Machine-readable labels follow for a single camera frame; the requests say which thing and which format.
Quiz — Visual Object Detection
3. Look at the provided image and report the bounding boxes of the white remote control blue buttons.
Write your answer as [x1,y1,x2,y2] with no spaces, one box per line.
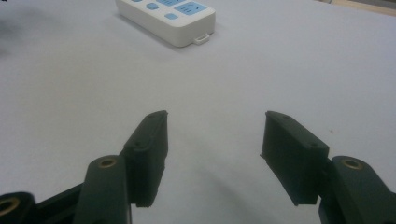
[114,0,217,49]

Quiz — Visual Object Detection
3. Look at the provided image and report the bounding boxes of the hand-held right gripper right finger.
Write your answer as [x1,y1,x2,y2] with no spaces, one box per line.
[260,110,396,224]

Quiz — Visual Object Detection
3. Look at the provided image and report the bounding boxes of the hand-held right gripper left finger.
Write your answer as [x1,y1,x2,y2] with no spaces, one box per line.
[72,109,169,224]

